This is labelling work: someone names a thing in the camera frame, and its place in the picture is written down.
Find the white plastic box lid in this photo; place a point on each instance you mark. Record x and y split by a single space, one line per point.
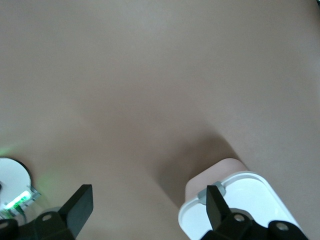
250 195

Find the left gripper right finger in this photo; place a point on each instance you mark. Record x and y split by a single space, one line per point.
225 225

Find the pink plastic box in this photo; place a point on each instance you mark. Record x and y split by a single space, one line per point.
207 175

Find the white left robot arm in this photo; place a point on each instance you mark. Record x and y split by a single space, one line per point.
12 175

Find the grey lid latch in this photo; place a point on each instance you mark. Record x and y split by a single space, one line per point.
221 188

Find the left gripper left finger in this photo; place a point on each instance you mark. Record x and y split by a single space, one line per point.
75 215

